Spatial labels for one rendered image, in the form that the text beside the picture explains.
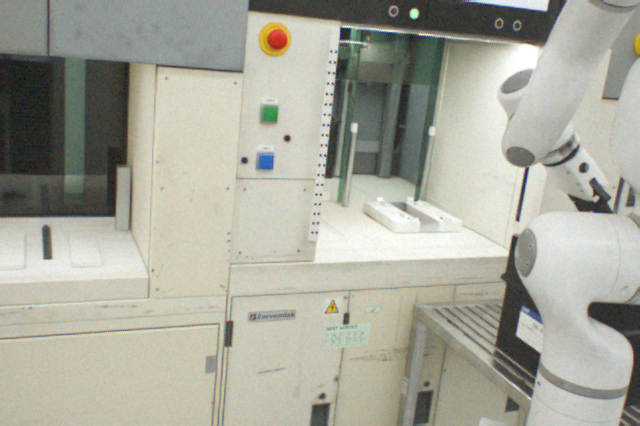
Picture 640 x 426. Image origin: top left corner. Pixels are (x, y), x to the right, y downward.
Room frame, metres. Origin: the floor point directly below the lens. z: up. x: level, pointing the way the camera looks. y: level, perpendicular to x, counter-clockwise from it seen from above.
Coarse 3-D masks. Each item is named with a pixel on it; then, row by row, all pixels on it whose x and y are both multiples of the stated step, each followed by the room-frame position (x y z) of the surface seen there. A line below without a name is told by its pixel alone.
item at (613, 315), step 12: (516, 240) 1.36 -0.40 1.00; (504, 276) 1.37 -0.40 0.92; (516, 276) 1.34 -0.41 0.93; (588, 312) 1.15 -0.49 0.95; (600, 312) 1.13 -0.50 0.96; (612, 312) 1.13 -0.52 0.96; (624, 312) 1.14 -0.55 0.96; (636, 312) 1.15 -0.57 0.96; (612, 324) 1.13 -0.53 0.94; (624, 324) 1.14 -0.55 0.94; (636, 324) 1.15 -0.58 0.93; (624, 336) 1.14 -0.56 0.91
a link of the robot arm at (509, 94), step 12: (516, 72) 1.22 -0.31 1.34; (528, 72) 1.19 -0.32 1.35; (504, 84) 1.21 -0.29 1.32; (516, 84) 1.18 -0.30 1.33; (504, 96) 1.18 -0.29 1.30; (516, 96) 1.16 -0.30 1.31; (504, 108) 1.19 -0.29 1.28; (516, 108) 1.17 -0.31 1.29; (564, 132) 1.19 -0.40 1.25; (564, 144) 1.19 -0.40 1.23
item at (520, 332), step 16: (512, 288) 1.35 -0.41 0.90; (512, 304) 1.34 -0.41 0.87; (528, 304) 1.30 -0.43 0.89; (512, 320) 1.34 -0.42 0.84; (528, 320) 1.29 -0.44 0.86; (496, 336) 1.38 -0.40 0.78; (512, 336) 1.33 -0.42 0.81; (528, 336) 1.28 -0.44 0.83; (512, 352) 1.32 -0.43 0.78; (528, 352) 1.28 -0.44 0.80; (528, 368) 1.27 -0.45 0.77; (624, 400) 1.16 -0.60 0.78
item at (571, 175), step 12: (576, 156) 1.20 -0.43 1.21; (588, 156) 1.21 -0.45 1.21; (552, 168) 1.24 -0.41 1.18; (564, 168) 1.21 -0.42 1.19; (576, 168) 1.20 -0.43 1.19; (588, 168) 1.20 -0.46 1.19; (552, 180) 1.29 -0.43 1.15; (564, 180) 1.23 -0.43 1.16; (576, 180) 1.20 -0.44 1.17; (588, 180) 1.20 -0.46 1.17; (600, 180) 1.21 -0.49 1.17; (564, 192) 1.28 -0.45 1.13; (576, 192) 1.23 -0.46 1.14; (588, 192) 1.21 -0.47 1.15
